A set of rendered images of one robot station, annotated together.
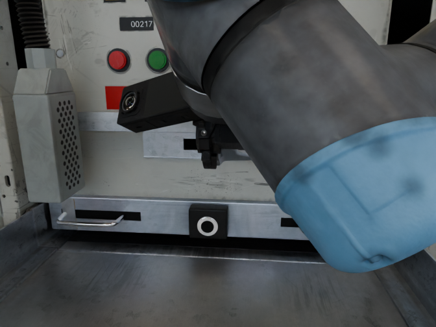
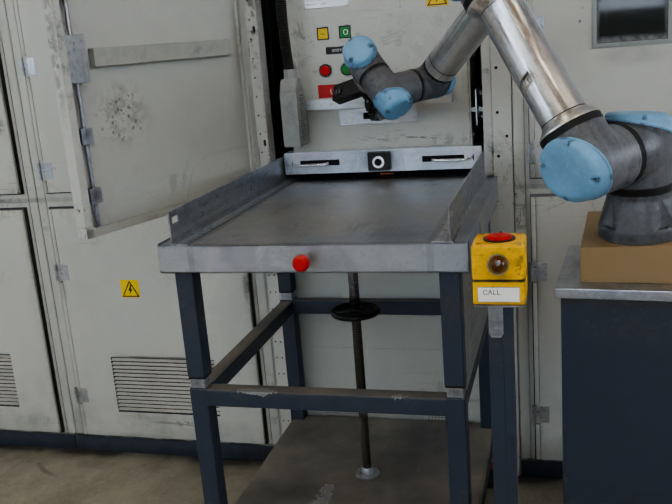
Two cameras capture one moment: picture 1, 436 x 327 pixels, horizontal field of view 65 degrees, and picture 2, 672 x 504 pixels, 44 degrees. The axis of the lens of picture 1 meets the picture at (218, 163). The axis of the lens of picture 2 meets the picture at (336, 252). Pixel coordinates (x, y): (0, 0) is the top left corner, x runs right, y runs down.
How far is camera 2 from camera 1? 1.74 m
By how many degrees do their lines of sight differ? 10
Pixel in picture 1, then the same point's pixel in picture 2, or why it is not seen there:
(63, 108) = (300, 97)
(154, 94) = (347, 87)
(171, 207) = (357, 155)
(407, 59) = (399, 76)
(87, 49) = (308, 65)
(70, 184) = (303, 138)
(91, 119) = (312, 104)
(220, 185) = (386, 139)
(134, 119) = (339, 98)
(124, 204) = (329, 154)
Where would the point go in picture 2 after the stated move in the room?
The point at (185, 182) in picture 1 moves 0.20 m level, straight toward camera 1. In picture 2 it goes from (365, 139) to (362, 149)
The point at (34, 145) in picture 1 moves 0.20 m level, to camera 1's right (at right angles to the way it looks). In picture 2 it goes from (288, 116) to (365, 112)
